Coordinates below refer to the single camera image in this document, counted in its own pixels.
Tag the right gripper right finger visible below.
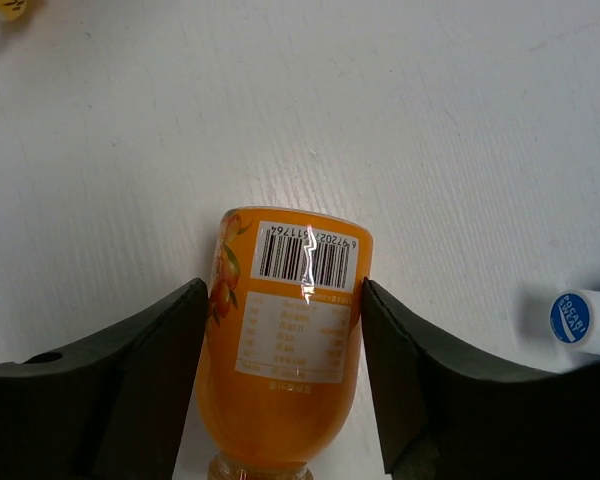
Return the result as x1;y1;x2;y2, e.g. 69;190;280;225
361;280;600;479

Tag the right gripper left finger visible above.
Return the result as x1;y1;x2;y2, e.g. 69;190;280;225
0;279;207;479

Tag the orange barcode juice bottle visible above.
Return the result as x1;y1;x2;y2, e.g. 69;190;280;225
195;207;373;479

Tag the blue label clear bottle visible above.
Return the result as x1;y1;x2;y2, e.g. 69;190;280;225
549;290;600;357

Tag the small yellow cap bottle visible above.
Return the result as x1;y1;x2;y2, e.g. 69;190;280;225
0;0;46;53

